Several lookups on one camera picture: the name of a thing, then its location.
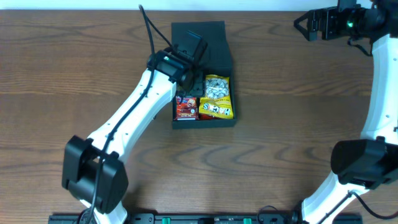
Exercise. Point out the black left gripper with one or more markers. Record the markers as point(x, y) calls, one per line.
point(199, 89)

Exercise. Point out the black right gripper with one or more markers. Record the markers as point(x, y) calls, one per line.
point(328, 15)

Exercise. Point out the red Hello Panda box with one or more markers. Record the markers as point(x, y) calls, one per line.
point(186, 108)

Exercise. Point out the yellow Hacks candy bag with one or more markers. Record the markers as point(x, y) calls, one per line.
point(217, 100)

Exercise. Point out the black container box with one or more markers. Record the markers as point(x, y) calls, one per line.
point(217, 60)

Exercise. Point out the red Hacks candy bag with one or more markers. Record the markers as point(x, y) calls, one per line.
point(206, 117)

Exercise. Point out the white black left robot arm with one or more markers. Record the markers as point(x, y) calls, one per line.
point(93, 168)

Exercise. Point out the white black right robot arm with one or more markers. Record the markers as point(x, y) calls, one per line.
point(362, 165)

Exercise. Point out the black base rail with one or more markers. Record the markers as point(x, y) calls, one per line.
point(148, 218)

